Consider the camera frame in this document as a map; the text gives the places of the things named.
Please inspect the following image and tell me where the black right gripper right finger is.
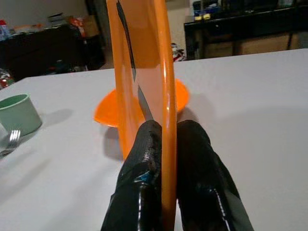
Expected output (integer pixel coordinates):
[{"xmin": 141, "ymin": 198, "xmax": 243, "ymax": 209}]
[{"xmin": 177, "ymin": 120, "xmax": 255, "ymax": 231}]

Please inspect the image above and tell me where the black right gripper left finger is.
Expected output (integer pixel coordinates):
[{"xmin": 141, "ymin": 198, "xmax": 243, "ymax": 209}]
[{"xmin": 101, "ymin": 120, "xmax": 163, "ymax": 231}]

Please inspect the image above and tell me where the orange plastic plate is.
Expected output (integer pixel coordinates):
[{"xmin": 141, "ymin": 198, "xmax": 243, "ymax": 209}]
[{"xmin": 105, "ymin": 0, "xmax": 180, "ymax": 231}]

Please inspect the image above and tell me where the silver metal fork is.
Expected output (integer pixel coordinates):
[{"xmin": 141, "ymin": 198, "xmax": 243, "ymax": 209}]
[{"xmin": 0, "ymin": 129, "xmax": 22, "ymax": 158}]

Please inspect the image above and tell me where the black tape strip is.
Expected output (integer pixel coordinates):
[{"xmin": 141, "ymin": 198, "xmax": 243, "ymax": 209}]
[
  {"xmin": 137, "ymin": 85, "xmax": 155, "ymax": 121},
  {"xmin": 116, "ymin": 0, "xmax": 137, "ymax": 83}
]

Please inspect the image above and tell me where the orange plastic bowl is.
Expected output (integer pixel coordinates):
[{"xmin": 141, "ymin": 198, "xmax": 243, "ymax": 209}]
[{"xmin": 93, "ymin": 78, "xmax": 191, "ymax": 128}]

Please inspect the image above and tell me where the pale green cup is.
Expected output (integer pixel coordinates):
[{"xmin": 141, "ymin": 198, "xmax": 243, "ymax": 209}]
[{"xmin": 0, "ymin": 93, "xmax": 43, "ymax": 136}]

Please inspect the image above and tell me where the brown cardboard box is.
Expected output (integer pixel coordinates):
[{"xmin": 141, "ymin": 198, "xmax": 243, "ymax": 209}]
[{"xmin": 234, "ymin": 33, "xmax": 291, "ymax": 55}]

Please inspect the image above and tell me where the black low cabinet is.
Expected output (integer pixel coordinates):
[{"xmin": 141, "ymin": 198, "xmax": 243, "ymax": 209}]
[{"xmin": 0, "ymin": 24, "xmax": 106, "ymax": 81}]

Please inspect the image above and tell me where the black sideboard table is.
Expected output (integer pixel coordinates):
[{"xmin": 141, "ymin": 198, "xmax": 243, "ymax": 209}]
[{"xmin": 184, "ymin": 4, "xmax": 308, "ymax": 61}]

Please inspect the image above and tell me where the blue and yellow box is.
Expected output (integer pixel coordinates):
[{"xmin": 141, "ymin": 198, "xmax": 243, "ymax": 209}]
[{"xmin": 193, "ymin": 0, "xmax": 221, "ymax": 22}]

